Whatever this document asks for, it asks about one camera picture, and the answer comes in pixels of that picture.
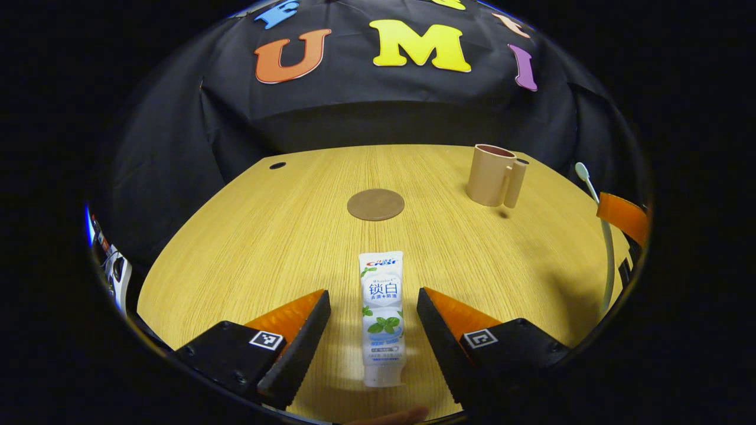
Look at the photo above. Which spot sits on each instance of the round brown coaster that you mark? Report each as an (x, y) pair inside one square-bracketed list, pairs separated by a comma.
[(375, 205)]

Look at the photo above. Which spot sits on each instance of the computer monitor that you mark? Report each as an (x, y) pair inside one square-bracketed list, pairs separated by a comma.
[(89, 224)]

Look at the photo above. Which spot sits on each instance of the pale green toothbrush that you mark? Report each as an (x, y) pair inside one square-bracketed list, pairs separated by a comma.
[(608, 248)]

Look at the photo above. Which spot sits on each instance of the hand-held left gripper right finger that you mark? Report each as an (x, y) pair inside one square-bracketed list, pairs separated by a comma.
[(443, 348)]

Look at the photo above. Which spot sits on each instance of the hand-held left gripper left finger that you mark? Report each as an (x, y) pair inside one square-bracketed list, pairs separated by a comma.
[(301, 354)]

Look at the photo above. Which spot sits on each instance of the black backdrop cloth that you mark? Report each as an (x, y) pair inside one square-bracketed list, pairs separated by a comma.
[(384, 112)]

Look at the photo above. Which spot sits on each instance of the beige cup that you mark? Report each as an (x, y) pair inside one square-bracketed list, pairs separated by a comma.
[(487, 177)]

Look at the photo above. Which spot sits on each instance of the black computer mouse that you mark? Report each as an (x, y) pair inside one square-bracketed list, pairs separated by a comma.
[(119, 270)]

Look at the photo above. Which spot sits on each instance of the white toothpaste tube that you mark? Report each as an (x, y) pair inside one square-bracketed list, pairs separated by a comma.
[(382, 307)]

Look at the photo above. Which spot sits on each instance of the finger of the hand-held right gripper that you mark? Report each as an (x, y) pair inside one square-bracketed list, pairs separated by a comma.
[(623, 215), (629, 271)]

